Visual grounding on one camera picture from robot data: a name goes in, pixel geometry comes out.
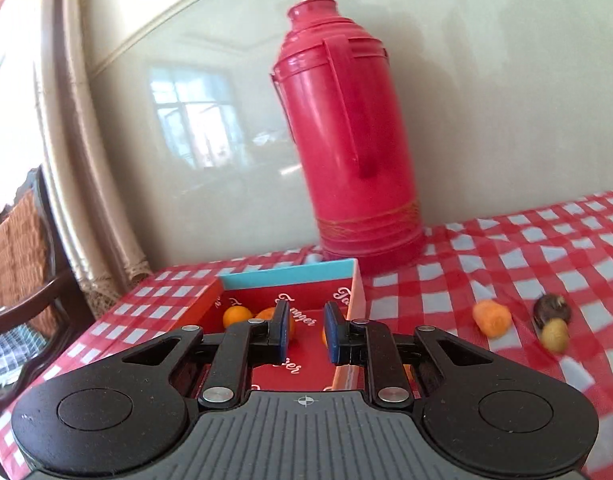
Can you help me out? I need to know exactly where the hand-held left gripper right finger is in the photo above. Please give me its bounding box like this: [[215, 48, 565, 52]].
[[323, 301, 491, 407]]

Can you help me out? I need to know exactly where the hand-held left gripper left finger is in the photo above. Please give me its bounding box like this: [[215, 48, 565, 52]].
[[121, 301, 292, 408]]

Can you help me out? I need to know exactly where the green and red cardboard box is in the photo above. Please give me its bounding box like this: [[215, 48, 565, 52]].
[[184, 258, 370, 394]]

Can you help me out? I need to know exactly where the orange carrot piece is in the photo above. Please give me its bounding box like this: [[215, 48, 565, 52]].
[[473, 300, 513, 337]]

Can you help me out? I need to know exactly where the red thermos flask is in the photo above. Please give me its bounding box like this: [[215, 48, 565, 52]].
[[270, 0, 428, 275]]

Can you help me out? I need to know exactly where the dark mangosteen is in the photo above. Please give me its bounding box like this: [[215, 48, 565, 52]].
[[533, 294, 572, 331]]

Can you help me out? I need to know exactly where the red checked tablecloth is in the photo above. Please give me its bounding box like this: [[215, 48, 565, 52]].
[[0, 190, 613, 480]]

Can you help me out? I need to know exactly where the small yellow-green fruit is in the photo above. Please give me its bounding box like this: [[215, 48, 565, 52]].
[[541, 318, 570, 354]]

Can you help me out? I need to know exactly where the beige lace curtain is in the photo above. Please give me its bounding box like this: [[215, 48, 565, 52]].
[[33, 0, 153, 322]]

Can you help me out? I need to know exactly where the dark wooden armchair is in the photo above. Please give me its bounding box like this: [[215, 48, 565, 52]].
[[0, 165, 93, 413]]

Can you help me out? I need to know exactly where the orange woven chair cushion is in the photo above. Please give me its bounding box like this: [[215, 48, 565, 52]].
[[0, 194, 58, 332]]

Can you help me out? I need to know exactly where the blue checked cloth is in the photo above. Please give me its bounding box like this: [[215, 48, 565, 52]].
[[0, 324, 38, 387]]

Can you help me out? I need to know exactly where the window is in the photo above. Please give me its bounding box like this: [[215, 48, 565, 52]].
[[0, 0, 48, 211]]

